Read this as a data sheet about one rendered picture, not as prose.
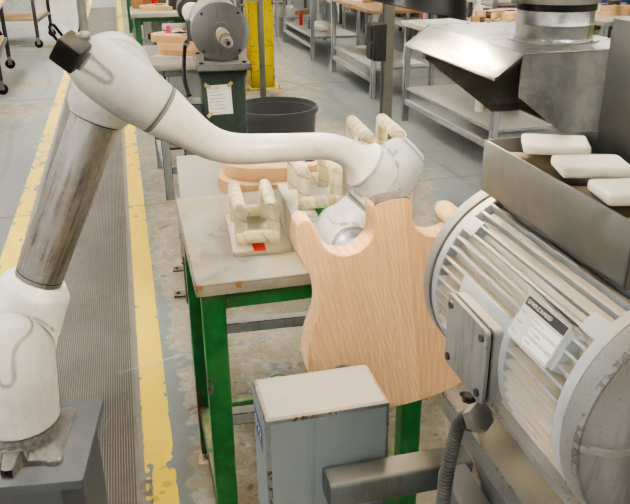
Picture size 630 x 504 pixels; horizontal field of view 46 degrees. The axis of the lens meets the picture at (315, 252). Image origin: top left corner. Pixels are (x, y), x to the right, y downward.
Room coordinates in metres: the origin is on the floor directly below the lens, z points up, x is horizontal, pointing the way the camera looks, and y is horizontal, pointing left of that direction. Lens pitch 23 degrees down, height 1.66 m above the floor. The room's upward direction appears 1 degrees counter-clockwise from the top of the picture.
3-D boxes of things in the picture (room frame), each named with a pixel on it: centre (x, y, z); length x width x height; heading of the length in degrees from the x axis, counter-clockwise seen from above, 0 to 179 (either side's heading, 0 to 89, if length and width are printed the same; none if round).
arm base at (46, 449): (1.24, 0.60, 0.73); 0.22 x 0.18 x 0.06; 6
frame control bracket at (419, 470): (0.76, -0.10, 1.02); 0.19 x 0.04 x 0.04; 104
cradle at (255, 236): (1.72, 0.14, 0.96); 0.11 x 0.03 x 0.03; 101
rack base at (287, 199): (1.84, 0.00, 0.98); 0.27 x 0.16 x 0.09; 11
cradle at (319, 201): (1.75, -0.02, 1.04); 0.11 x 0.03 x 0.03; 101
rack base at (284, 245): (1.81, 0.15, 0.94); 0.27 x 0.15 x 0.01; 11
